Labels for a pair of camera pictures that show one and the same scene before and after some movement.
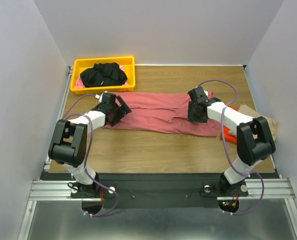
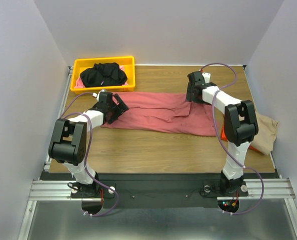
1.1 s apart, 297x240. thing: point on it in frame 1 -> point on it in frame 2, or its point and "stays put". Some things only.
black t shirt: x=103 y=74 stays put
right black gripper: x=193 y=111 -> x=191 y=94
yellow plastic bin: x=81 y=64 stays put
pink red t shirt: x=162 y=113 stays put
